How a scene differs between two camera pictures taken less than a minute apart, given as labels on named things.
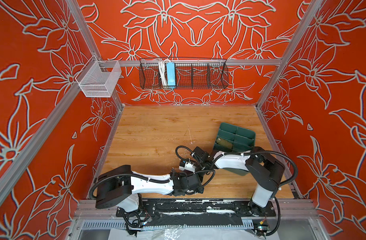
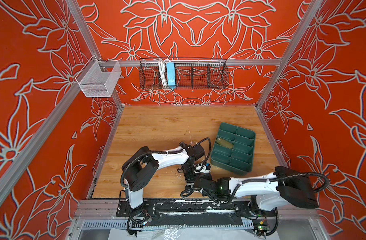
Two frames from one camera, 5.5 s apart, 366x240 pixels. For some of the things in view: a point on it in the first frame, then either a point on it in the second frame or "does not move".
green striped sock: [224, 143] does not move
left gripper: [182, 174] to [190, 177]
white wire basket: [98, 78] does not move
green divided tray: [230, 138] does not move
